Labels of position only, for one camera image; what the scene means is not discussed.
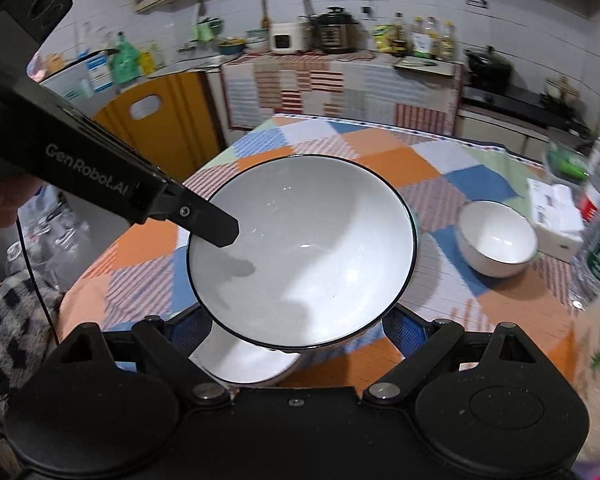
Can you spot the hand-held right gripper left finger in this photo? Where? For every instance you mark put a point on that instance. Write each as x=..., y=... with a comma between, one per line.
x=190, y=332

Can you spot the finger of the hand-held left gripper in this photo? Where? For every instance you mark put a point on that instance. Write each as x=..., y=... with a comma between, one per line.
x=205, y=222

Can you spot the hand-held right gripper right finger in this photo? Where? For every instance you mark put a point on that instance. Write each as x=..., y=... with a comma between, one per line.
x=402, y=330

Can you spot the white bowl dark rim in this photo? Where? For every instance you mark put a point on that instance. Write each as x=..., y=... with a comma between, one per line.
x=305, y=240
x=495, y=235
x=250, y=362

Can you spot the green detergent bottle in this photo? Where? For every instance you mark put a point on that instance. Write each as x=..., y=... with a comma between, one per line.
x=125, y=62

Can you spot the green hanging cloth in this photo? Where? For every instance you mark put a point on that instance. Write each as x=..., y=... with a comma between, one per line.
x=207, y=30

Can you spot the blue bowl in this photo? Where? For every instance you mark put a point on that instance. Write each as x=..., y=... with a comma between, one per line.
x=232, y=48

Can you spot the black white checkered rug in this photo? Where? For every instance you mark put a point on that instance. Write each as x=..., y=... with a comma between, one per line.
x=10, y=320

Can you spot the striped counter cloth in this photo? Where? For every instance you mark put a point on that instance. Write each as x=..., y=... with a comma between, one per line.
x=330, y=90

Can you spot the white green bowl stack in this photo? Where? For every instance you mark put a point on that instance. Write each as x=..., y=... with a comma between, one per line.
x=257, y=39

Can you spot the white tissue pack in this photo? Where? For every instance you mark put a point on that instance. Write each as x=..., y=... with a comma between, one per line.
x=555, y=215

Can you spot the white rice cooker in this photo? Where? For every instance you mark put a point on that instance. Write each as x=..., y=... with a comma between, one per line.
x=287, y=39

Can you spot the wooden spatula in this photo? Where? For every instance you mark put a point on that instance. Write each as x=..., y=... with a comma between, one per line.
x=266, y=12

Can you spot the black pressure cooker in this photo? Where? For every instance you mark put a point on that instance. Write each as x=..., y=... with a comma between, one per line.
x=336, y=32

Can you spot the green plastic basket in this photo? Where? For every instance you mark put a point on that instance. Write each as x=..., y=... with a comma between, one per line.
x=567, y=162

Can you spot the red label water bottle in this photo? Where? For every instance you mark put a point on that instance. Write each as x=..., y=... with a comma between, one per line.
x=592, y=190

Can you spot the black gas stove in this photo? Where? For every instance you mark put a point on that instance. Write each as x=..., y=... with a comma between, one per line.
x=525, y=105

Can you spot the yellow green snack packet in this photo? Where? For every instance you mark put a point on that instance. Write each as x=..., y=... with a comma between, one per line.
x=384, y=37

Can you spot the cutting board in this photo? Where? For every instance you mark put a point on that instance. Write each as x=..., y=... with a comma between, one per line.
x=422, y=64

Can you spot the dark sauce bottle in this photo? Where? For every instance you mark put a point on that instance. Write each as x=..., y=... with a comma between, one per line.
x=400, y=37

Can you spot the black wok with lid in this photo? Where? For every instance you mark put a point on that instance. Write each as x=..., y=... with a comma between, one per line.
x=489, y=70

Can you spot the yellow cooking oil bottle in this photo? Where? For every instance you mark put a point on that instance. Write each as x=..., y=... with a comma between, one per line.
x=419, y=37
x=432, y=37
x=447, y=40

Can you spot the pot with glass lid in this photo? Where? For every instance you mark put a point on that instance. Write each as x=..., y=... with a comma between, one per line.
x=560, y=92

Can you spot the wall power socket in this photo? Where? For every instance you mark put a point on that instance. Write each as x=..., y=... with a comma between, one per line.
x=366, y=11

